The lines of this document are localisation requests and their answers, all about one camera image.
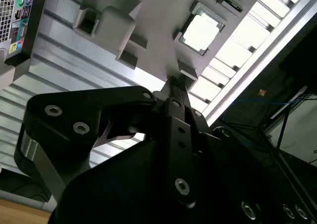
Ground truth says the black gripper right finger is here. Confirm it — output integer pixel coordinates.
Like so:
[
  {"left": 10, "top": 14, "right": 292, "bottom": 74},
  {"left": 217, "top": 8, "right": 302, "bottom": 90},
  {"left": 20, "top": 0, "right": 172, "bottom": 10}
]
[{"left": 178, "top": 81, "right": 233, "bottom": 158}]

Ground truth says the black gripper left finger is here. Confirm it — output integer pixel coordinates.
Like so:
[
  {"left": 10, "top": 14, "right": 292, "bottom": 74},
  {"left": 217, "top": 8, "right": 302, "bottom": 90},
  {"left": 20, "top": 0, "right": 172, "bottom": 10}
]
[{"left": 13, "top": 76, "right": 199, "bottom": 209}]

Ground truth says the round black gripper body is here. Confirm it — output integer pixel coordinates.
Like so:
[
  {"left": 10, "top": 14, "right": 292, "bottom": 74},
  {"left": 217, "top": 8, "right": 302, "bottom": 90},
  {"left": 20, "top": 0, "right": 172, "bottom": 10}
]
[{"left": 49, "top": 134, "right": 317, "bottom": 224}]

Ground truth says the silver-topped CPU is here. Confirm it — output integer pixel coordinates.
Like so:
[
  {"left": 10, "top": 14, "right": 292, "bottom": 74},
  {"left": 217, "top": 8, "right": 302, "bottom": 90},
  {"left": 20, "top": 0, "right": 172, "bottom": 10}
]
[{"left": 180, "top": 10, "right": 226, "bottom": 56}]

